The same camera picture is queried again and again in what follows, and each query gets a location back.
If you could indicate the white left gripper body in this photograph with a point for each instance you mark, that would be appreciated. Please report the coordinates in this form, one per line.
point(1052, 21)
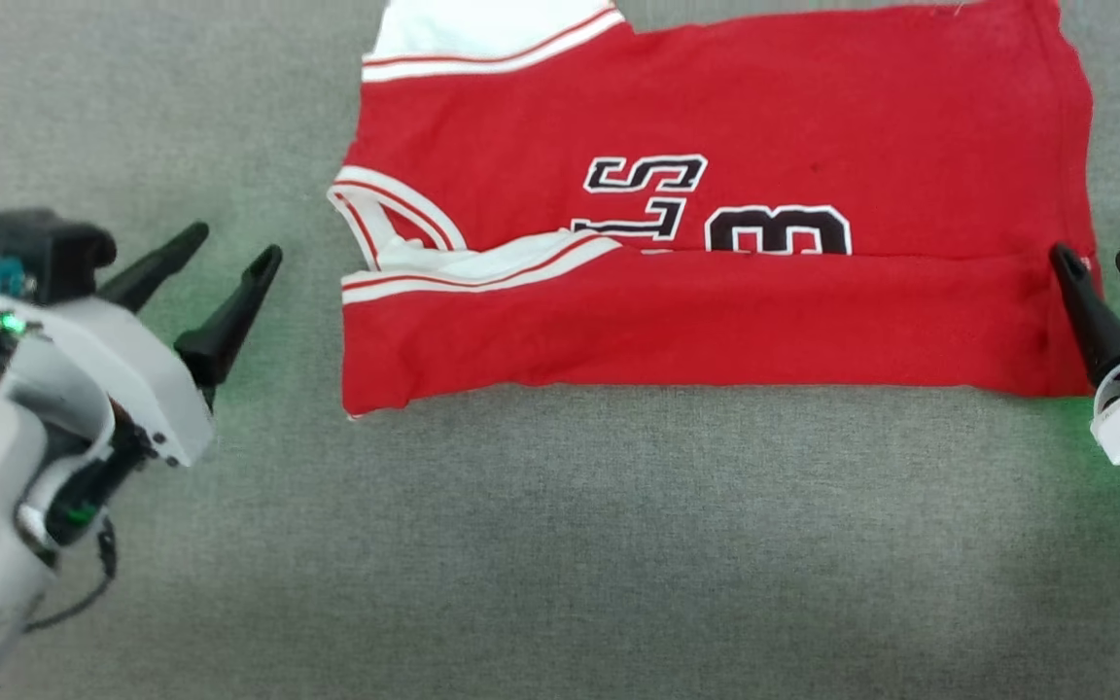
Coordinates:
point(132, 379)

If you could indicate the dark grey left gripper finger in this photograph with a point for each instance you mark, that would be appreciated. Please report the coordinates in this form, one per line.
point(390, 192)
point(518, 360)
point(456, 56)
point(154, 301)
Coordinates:
point(229, 321)
point(154, 267)

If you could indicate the red and white basketball jersey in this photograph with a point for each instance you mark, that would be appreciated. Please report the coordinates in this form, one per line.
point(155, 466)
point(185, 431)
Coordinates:
point(716, 311)

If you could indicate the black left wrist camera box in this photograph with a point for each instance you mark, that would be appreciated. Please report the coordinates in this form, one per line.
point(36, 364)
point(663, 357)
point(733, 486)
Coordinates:
point(50, 253)

